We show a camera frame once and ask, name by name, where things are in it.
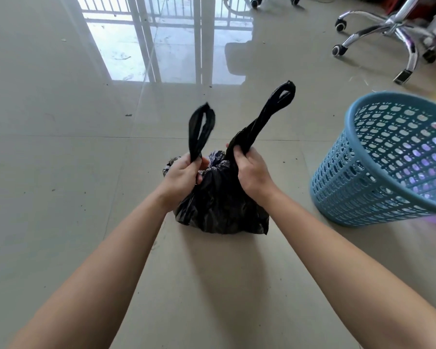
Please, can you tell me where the person's right hand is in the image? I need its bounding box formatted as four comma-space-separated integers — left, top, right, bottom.
226, 143, 281, 207

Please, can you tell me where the person's left hand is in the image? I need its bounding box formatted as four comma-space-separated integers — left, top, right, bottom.
157, 152, 211, 210

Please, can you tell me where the black plastic garbage bag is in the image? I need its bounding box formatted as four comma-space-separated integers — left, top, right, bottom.
163, 80, 296, 236

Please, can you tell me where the person's left forearm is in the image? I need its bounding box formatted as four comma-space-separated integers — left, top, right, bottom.
7, 190, 168, 349

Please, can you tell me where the person's right forearm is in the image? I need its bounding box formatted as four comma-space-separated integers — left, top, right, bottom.
263, 187, 436, 349

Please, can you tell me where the blue plastic perforated wastebasket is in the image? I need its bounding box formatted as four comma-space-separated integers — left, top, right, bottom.
310, 91, 436, 228

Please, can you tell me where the white office chair base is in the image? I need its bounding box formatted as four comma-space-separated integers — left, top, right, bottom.
222, 0, 302, 10

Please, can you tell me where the chrome office chair base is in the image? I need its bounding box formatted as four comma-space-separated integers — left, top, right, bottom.
332, 0, 436, 85

